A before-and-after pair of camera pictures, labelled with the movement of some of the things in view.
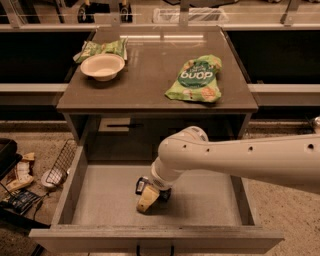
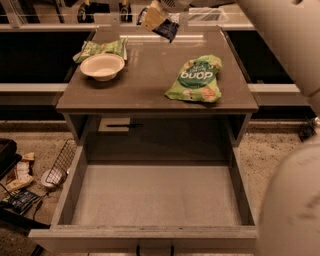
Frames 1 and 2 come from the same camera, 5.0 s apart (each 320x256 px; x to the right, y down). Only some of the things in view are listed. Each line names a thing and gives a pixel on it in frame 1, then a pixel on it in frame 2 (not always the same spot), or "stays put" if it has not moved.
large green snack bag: [198, 80] stays put
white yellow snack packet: [22, 169] stays put
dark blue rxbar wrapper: [140, 184] to [167, 29]
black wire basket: [60, 170] stays put
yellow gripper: [162, 184] to [174, 4]
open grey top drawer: [96, 211] stays put
